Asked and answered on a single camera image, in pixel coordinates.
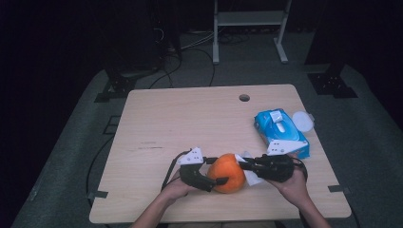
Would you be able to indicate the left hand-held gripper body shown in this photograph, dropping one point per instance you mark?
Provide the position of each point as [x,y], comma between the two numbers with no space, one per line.
[191,156]

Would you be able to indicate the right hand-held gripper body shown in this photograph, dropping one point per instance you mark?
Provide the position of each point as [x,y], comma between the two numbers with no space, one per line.
[275,167]

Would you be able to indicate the white wet wipe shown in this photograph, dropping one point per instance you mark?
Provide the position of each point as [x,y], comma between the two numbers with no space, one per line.
[253,179]
[276,116]

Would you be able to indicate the orange pumpkin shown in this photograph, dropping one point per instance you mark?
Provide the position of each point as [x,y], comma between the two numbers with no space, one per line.
[226,172]

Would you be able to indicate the blue wet wipes pack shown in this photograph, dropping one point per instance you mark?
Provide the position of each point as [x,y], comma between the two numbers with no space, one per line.
[278,133]

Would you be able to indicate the person's right hand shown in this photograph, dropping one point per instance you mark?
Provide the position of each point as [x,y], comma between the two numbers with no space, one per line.
[296,190]

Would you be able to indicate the person's left hand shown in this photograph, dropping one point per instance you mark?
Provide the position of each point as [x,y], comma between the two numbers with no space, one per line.
[176,191]

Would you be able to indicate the grey tape strip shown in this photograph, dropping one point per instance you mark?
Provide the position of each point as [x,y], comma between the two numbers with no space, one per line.
[98,194]
[339,189]

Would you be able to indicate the black metal stand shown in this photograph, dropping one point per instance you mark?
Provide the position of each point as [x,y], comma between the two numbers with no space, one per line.
[118,85]
[331,84]

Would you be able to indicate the white metal stand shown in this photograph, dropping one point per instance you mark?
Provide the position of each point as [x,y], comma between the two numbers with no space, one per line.
[250,18]

